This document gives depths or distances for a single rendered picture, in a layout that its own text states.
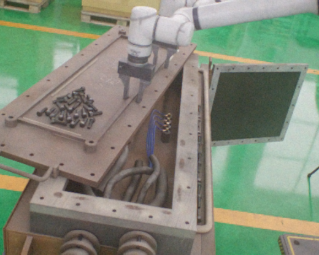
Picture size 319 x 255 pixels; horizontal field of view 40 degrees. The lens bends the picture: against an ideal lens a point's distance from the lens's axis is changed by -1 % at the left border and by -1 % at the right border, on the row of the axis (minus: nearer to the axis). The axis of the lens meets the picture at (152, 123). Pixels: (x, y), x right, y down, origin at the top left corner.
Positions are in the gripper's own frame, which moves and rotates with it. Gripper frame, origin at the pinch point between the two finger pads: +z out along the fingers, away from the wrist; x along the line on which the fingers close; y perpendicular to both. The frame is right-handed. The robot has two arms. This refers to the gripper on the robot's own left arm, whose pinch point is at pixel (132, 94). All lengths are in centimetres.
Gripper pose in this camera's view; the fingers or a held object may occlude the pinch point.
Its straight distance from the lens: 170.9
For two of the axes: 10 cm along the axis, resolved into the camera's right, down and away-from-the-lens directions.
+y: -3.0, 4.6, -8.4
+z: -1.4, 8.5, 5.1
